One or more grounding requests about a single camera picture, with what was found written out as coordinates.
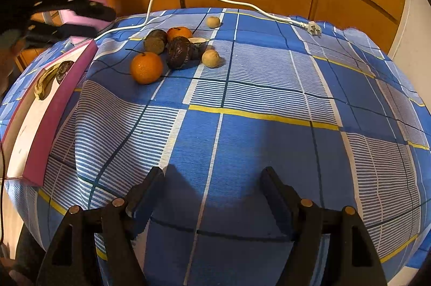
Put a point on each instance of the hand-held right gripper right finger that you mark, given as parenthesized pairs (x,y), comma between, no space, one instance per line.
(269,185)

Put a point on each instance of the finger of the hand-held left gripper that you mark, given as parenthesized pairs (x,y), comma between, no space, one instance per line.
(91,8)
(43,32)

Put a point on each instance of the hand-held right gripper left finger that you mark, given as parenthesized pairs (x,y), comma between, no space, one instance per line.
(150,188)

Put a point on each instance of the tan-faced dark fruit half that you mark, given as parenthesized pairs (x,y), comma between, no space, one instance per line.
(155,42)

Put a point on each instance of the large orange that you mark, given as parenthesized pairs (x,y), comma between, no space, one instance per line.
(146,68)

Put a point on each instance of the pink shallow box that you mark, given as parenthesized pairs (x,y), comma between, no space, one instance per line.
(50,124)

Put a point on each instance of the tan longan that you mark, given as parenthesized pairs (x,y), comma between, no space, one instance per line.
(210,58)
(212,22)

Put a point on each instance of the blue plaid cloth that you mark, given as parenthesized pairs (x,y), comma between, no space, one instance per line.
(252,138)

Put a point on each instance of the small orange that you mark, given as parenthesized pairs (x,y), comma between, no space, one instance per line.
(179,33)

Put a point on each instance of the dark wrinkled round fruit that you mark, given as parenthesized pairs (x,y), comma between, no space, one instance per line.
(178,53)

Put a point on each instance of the pale-faced cut fruit piece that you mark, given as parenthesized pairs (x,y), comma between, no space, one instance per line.
(197,41)

